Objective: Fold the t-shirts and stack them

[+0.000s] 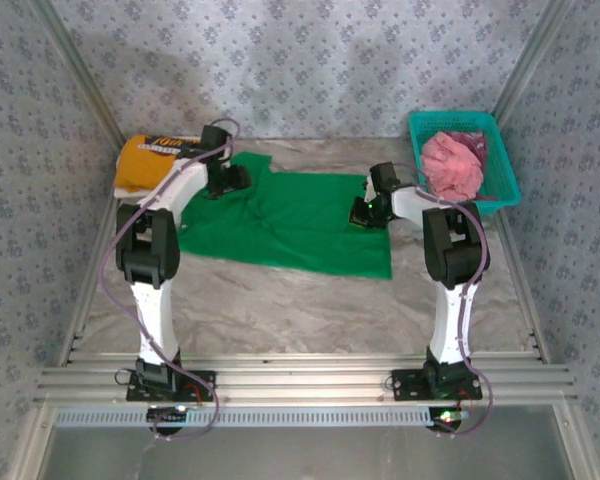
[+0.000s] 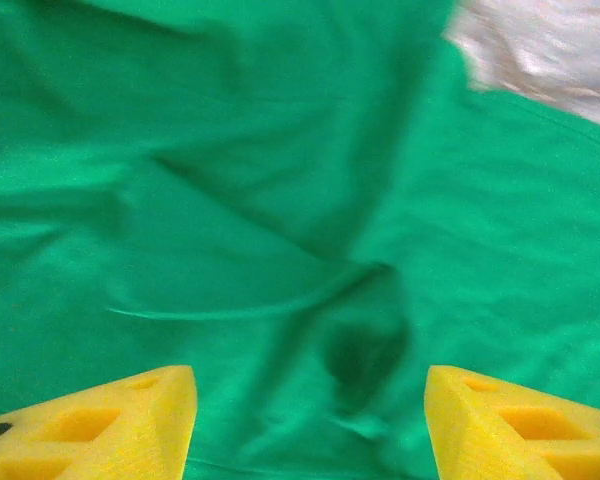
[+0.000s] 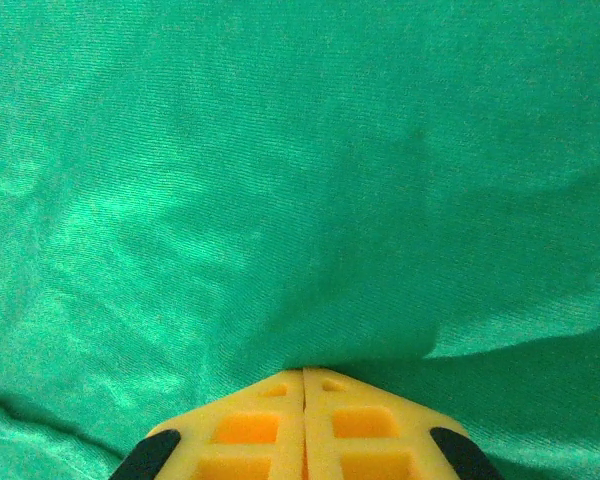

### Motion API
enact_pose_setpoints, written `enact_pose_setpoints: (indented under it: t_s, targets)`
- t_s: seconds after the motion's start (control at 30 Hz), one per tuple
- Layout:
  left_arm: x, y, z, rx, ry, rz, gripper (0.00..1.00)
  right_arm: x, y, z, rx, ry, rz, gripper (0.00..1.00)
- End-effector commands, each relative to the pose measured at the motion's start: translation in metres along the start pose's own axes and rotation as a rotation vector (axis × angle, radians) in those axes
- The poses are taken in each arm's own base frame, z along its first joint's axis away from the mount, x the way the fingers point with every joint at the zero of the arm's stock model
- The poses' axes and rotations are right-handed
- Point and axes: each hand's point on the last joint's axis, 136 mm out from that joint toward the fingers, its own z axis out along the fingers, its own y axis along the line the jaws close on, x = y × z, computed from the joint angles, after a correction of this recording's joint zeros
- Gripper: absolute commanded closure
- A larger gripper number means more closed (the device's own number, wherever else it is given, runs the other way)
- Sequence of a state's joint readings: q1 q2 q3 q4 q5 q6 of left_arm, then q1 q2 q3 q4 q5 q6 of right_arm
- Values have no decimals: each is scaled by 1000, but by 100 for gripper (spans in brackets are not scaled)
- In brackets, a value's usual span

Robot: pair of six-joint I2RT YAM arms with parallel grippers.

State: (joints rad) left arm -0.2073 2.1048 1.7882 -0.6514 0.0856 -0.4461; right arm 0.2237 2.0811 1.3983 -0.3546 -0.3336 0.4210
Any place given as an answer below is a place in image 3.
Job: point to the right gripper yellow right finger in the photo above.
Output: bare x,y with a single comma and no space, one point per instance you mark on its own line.
370,430

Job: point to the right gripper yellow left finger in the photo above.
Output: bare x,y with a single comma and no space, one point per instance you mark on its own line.
245,430

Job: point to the green t-shirt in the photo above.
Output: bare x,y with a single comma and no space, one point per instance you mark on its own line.
280,175

